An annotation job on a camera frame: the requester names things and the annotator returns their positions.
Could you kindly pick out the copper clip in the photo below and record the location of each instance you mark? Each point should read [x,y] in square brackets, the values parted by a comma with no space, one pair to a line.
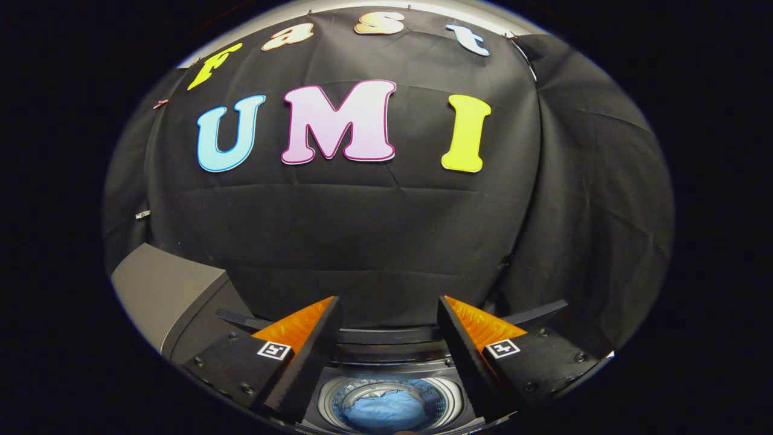
[160,103]

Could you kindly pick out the light blue polo shirt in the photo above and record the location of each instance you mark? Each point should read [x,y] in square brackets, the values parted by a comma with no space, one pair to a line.
[383,411]

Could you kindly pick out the black backdrop cloth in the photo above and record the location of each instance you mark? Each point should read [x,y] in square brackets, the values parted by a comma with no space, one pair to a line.
[386,241]

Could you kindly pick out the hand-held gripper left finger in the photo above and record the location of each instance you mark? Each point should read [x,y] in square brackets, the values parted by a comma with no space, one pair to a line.
[311,356]

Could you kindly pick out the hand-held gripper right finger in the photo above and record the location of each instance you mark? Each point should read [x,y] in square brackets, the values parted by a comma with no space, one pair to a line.
[462,356]

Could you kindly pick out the transparent washing machine lid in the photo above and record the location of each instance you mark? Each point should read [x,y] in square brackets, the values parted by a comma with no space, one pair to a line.
[392,335]

